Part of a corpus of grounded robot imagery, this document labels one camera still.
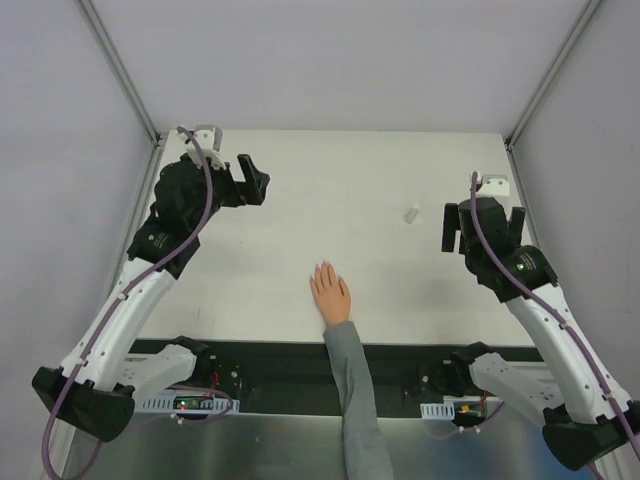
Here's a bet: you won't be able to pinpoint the clear nail polish bottle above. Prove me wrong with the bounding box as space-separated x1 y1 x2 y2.
404 203 421 225

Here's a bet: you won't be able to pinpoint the grey sleeved forearm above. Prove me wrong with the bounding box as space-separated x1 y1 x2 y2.
324 321 394 479

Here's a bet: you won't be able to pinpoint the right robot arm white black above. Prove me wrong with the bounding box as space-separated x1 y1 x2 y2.
428 197 639 471

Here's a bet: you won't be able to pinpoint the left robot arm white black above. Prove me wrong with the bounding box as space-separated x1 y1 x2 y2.
32 154 270 442

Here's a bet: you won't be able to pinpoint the person hand long nails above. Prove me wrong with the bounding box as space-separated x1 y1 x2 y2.
310 261 352 328

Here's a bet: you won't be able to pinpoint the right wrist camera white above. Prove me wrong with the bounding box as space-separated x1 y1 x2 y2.
476 174 510 201

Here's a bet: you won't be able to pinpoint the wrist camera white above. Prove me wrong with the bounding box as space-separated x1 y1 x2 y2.
476 174 510 201
177 125 225 170

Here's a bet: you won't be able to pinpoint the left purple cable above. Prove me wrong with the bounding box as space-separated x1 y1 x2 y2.
40 127 234 480

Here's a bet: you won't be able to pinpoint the purple cable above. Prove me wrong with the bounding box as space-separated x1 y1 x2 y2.
40 127 234 480
424 172 640 480

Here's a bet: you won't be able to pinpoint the left aluminium frame post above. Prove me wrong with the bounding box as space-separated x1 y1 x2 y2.
76 0 161 145

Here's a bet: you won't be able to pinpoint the aluminium frame post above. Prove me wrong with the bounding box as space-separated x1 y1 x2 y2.
504 0 605 152
76 0 161 145

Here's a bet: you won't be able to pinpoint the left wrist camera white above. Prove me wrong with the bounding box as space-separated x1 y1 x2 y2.
177 125 225 170

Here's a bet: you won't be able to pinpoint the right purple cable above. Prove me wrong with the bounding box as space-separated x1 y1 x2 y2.
424 172 640 480

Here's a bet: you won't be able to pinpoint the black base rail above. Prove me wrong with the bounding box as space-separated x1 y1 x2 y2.
119 339 546 417

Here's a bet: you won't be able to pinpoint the right white cable duct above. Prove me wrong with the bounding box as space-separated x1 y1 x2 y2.
419 400 487 421

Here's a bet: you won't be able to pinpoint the white cable duct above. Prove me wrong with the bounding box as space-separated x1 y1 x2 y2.
419 400 487 421
135 393 229 415

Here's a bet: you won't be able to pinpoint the left white cable duct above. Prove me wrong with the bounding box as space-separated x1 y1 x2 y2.
135 393 229 415

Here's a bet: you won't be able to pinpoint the right aluminium frame post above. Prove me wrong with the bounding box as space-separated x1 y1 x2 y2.
504 0 605 152

